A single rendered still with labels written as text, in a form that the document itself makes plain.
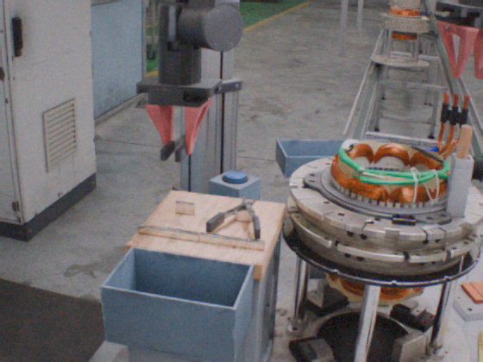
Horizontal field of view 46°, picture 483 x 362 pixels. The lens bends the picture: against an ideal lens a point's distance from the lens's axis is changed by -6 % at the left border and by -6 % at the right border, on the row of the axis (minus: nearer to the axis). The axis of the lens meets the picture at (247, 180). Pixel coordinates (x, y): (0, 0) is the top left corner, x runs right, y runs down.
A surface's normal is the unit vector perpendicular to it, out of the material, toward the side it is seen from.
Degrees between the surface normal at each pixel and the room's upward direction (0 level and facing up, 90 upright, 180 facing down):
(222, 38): 89
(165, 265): 90
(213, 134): 90
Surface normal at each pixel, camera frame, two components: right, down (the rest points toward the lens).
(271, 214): 0.04, -0.93
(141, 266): -0.21, 0.36
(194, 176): -0.79, 0.21
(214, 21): 0.62, 0.30
